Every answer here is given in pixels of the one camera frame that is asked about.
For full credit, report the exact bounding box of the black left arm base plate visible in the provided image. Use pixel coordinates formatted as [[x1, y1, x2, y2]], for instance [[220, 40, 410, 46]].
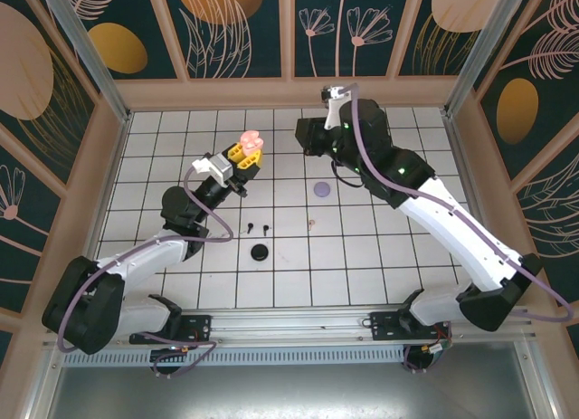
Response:
[[129, 314, 213, 346]]

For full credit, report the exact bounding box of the slotted grey cable duct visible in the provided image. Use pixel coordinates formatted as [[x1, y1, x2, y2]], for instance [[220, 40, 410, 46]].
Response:
[[61, 348, 408, 368]]

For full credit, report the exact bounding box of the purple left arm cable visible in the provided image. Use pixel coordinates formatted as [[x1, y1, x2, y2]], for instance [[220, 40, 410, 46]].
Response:
[[57, 163, 235, 378]]

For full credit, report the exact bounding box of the aluminium side rail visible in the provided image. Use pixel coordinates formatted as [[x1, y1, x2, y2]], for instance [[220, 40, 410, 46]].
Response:
[[74, 113, 133, 311], [442, 110, 513, 307]]

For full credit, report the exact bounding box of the aluminium frame post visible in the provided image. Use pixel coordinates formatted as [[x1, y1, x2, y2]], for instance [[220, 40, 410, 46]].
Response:
[[445, 0, 530, 117], [35, 0, 133, 124]]

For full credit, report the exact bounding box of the pink earbud charging case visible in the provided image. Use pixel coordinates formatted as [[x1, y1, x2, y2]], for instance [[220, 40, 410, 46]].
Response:
[[239, 129, 264, 153]]

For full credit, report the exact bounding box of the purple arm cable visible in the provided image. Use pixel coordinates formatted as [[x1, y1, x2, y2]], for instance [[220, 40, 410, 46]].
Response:
[[57, 163, 235, 378], [346, 82, 575, 375]]

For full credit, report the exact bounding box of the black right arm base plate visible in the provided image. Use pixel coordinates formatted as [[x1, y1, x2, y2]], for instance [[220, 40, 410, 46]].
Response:
[[370, 310, 453, 343]]

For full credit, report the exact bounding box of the aluminium mounting rail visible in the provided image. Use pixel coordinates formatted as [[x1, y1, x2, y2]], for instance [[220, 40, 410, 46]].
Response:
[[43, 306, 544, 348]]

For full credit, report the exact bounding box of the grey metal plate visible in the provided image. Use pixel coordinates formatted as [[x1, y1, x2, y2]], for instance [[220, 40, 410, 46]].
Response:
[[44, 364, 544, 419]]

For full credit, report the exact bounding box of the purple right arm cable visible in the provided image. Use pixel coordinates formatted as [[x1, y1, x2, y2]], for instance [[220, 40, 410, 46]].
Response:
[[346, 82, 575, 375]]

